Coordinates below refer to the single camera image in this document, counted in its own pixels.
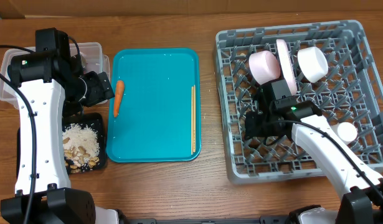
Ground wooden chopstick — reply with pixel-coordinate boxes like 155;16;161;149
191;86;195;155
192;85;196;153

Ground peanuts and rice scraps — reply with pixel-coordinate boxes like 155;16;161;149
62;124;100;174

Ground grey dishwasher rack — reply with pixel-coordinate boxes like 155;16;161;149
215;20;383;184

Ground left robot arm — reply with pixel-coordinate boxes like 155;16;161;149
0;28;127;223

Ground pink bowl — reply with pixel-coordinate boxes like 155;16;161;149
248;50;280;85

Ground orange carrot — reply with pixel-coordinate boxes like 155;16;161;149
113;80;125;118

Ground wooden chopstick right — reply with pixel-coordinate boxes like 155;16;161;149
192;85;196;153

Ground white cup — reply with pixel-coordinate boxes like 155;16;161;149
331;122;357;144

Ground wooden chopstick left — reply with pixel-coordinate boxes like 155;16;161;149
191;86;195;155

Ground black tray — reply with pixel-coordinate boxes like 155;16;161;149
62;113;107;174

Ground teal serving tray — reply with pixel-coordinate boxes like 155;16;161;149
106;48;202;163

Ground white bowl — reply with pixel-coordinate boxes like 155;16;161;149
297;47;328;83

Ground clear plastic bin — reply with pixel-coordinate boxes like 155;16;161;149
0;42;111;109

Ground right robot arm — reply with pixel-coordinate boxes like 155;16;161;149
244;80;383;224

